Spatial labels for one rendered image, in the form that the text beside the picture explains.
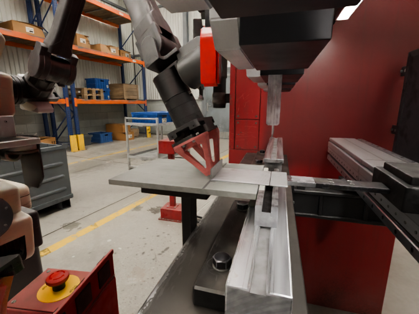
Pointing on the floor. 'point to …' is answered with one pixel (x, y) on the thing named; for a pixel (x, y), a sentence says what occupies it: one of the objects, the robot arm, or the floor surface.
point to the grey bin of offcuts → (54, 187)
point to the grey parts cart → (148, 149)
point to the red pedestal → (173, 214)
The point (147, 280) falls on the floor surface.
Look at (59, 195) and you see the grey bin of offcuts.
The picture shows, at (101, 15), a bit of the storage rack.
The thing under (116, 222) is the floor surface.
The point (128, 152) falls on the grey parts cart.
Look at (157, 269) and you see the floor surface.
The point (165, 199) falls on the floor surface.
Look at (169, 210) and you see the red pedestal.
